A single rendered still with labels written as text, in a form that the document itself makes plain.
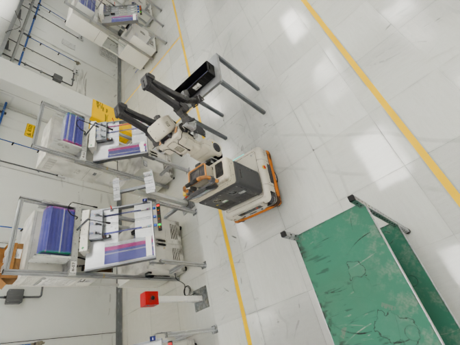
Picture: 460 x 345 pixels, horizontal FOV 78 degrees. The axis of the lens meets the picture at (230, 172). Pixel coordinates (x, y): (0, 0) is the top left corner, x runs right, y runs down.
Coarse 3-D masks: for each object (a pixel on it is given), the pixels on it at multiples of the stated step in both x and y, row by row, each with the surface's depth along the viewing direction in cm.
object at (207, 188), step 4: (212, 176) 249; (208, 180) 247; (212, 180) 245; (208, 184) 248; (216, 184) 254; (200, 188) 254; (204, 188) 242; (208, 188) 243; (212, 188) 248; (188, 192) 261; (192, 192) 259; (196, 192) 247; (200, 192) 245; (204, 192) 251; (188, 196) 253; (192, 196) 250; (196, 196) 256; (200, 196) 266; (188, 200) 254
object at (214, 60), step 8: (216, 56) 318; (216, 64) 313; (224, 64) 331; (216, 72) 309; (216, 80) 304; (248, 80) 357; (208, 88) 310; (232, 88) 311; (256, 88) 371; (240, 96) 322; (248, 104) 335; (256, 104) 342; (216, 112) 401; (264, 112) 351; (208, 128) 365; (224, 136) 385
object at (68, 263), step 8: (48, 200) 297; (152, 200) 346; (16, 208) 280; (40, 208) 302; (72, 208) 315; (16, 216) 273; (168, 216) 380; (16, 224) 271; (16, 232) 266; (8, 248) 255; (72, 248) 288; (8, 256) 252; (40, 256) 264; (48, 256) 268; (56, 256) 273; (64, 256) 279; (8, 264) 249; (64, 264) 288; (72, 264) 283; (72, 272) 279
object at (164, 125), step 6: (156, 120) 243; (162, 120) 241; (168, 120) 246; (150, 126) 248; (156, 126) 243; (162, 126) 241; (168, 126) 244; (174, 126) 249; (150, 132) 249; (156, 132) 246; (162, 132) 244; (168, 132) 243; (156, 138) 249
